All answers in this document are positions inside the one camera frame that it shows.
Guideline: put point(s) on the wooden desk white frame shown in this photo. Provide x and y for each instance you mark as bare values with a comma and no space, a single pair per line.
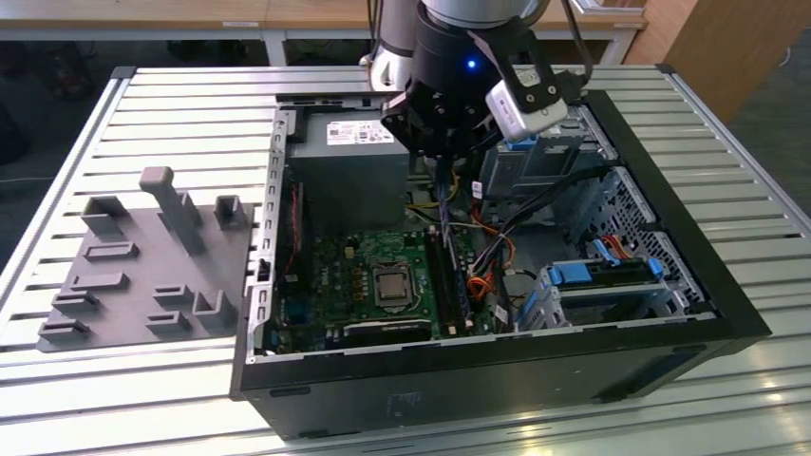
159,16

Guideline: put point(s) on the hard disk in blue carrier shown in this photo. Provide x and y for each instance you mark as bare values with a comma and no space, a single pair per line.
570,275

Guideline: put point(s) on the black expansion card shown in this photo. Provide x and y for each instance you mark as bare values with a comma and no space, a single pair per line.
388,328

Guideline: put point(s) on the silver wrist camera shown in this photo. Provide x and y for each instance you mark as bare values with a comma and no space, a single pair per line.
517,121

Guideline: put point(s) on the blue plastic drive carrier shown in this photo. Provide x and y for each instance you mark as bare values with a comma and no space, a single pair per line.
524,144

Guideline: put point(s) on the black RAM slot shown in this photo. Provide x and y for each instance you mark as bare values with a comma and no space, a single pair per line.
438,280

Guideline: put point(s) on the black PC case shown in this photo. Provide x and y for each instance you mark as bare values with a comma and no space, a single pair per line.
444,394

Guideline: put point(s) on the silver metal drive cage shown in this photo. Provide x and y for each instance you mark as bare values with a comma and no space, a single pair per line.
545,166

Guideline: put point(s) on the silver metal disk bay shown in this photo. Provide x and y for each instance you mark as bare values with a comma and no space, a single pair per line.
609,304

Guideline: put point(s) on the wooden cabinet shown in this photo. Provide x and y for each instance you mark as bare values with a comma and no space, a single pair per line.
729,47

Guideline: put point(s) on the white power supply label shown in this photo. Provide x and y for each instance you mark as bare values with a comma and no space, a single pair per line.
355,133

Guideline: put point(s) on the CPU socket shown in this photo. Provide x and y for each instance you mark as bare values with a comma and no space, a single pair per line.
393,267

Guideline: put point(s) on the silver CPU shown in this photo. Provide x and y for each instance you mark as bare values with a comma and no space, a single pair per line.
392,289

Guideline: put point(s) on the black camera bracket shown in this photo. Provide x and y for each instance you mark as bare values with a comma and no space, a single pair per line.
520,52

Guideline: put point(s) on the black table corner cap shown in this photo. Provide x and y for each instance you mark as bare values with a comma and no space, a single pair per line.
666,69
122,72

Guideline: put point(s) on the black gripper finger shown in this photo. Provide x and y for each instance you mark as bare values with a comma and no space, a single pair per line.
397,121
485,135

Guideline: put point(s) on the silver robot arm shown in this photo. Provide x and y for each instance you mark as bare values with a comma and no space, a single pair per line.
393,38

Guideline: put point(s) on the grey parts rack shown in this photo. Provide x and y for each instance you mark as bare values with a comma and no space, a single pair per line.
139,266

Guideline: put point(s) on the grey power supply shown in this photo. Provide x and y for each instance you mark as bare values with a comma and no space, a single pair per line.
349,180

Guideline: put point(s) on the green motherboard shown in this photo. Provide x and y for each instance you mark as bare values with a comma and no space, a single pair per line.
337,285

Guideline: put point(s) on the grey round speaker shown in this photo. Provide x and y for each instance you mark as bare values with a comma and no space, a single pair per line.
524,287

